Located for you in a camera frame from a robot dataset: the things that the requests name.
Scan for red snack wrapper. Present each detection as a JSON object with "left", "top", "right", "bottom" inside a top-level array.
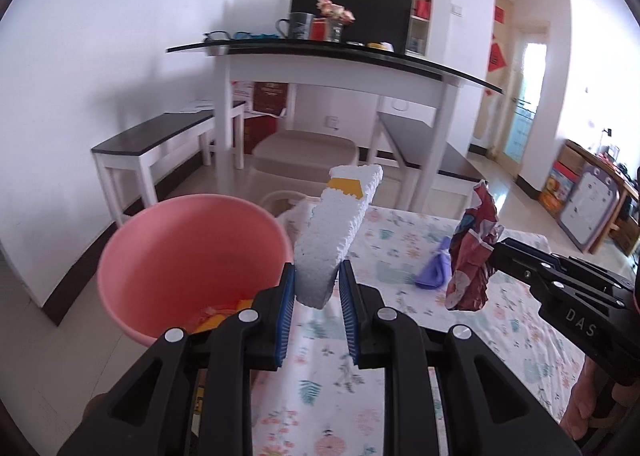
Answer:
[{"left": 445, "top": 181, "right": 503, "bottom": 311}]

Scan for purple face mask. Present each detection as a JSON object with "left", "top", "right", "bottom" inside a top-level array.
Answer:
[{"left": 414, "top": 236, "right": 451, "bottom": 289}]

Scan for yellow foam net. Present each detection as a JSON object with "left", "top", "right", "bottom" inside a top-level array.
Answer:
[{"left": 183, "top": 299, "right": 253, "bottom": 334}]

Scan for white styrofoam piece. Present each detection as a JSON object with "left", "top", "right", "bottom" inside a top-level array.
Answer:
[{"left": 294, "top": 165, "right": 383, "bottom": 309}]

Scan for person's right hand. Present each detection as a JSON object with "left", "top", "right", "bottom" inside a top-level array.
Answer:
[{"left": 560, "top": 358, "right": 598, "bottom": 441}]

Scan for colourful toy box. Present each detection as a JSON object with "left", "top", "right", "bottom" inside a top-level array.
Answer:
[{"left": 538, "top": 161, "right": 577, "bottom": 216}]

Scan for kids drawing board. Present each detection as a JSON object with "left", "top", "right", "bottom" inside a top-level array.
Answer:
[{"left": 559, "top": 165, "right": 620, "bottom": 251}]

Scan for wooden desk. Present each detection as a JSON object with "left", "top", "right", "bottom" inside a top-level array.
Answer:
[{"left": 558, "top": 139, "right": 639, "bottom": 254}]

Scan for right black white bench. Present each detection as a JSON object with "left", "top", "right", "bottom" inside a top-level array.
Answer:
[{"left": 367, "top": 112, "right": 483, "bottom": 218}]

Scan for black white bench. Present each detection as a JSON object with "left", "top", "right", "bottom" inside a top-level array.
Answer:
[
  {"left": 367, "top": 112, "right": 483, "bottom": 218},
  {"left": 91, "top": 101, "right": 215, "bottom": 227}
]

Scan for glass door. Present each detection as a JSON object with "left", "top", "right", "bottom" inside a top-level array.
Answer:
[{"left": 503, "top": 42, "right": 547, "bottom": 165}]

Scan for pink plastic bucket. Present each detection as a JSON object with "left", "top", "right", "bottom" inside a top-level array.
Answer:
[{"left": 96, "top": 194, "right": 293, "bottom": 346}]

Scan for floral tablecloth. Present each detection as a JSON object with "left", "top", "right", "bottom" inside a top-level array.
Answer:
[{"left": 252, "top": 206, "right": 584, "bottom": 455}]

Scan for white table glass top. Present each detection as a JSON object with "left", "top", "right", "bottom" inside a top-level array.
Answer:
[{"left": 166, "top": 38, "right": 502, "bottom": 213}]

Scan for beige plastic stool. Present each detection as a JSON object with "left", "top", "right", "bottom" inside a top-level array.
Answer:
[{"left": 241, "top": 130, "right": 359, "bottom": 216}]

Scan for left black white bench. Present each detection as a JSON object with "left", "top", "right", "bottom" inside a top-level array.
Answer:
[{"left": 91, "top": 101, "right": 215, "bottom": 227}]

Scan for black monitor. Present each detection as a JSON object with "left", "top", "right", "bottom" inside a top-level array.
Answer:
[{"left": 290, "top": 0, "right": 412, "bottom": 54}]

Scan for red cartons under table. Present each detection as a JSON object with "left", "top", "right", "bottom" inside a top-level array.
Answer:
[{"left": 232, "top": 82, "right": 288, "bottom": 154}]

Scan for flower vase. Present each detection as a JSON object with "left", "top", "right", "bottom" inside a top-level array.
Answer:
[{"left": 317, "top": 0, "right": 356, "bottom": 42}]

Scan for red gift box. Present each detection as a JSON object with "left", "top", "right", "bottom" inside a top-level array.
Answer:
[{"left": 309, "top": 18, "right": 326, "bottom": 42}]

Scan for grey mug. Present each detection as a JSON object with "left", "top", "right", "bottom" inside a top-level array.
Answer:
[{"left": 276, "top": 12, "right": 314, "bottom": 40}]

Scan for eyeglasses on table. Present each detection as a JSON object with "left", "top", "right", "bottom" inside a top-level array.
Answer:
[{"left": 203, "top": 30, "right": 231, "bottom": 42}]

